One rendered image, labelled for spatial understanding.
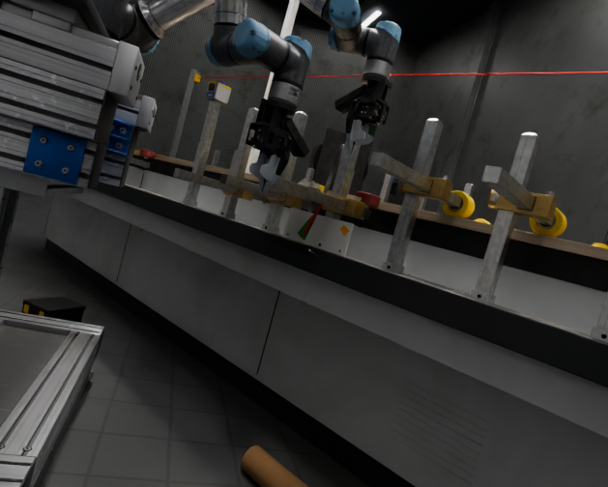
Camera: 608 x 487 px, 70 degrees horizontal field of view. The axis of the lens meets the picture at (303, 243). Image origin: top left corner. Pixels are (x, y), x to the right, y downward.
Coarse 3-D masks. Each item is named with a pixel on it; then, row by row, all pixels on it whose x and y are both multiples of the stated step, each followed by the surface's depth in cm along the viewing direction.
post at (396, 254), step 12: (432, 120) 116; (432, 132) 116; (420, 144) 118; (432, 144) 116; (420, 156) 117; (432, 156) 118; (420, 168) 117; (408, 192) 118; (408, 204) 118; (408, 216) 117; (396, 228) 119; (408, 228) 117; (396, 240) 119; (408, 240) 119; (396, 252) 118; (396, 264) 118
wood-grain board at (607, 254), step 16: (176, 160) 228; (384, 208) 144; (400, 208) 140; (448, 224) 130; (464, 224) 126; (480, 224) 123; (512, 240) 120; (528, 240) 115; (544, 240) 113; (560, 240) 110; (592, 256) 106
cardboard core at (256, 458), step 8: (256, 448) 130; (248, 456) 127; (256, 456) 127; (264, 456) 127; (272, 456) 129; (248, 464) 126; (256, 464) 125; (264, 464) 124; (272, 464) 124; (280, 464) 125; (248, 472) 126; (256, 472) 124; (264, 472) 123; (272, 472) 122; (280, 472) 122; (288, 472) 122; (256, 480) 124; (264, 480) 122; (272, 480) 120; (280, 480) 119; (288, 480) 119; (296, 480) 119
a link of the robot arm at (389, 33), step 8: (384, 24) 118; (392, 24) 118; (376, 32) 119; (384, 32) 118; (392, 32) 118; (400, 32) 120; (368, 40) 119; (376, 40) 119; (384, 40) 118; (392, 40) 119; (368, 48) 120; (376, 48) 119; (384, 48) 118; (392, 48) 119; (368, 56) 121; (376, 56) 119; (384, 56) 118; (392, 56) 120; (392, 64) 121
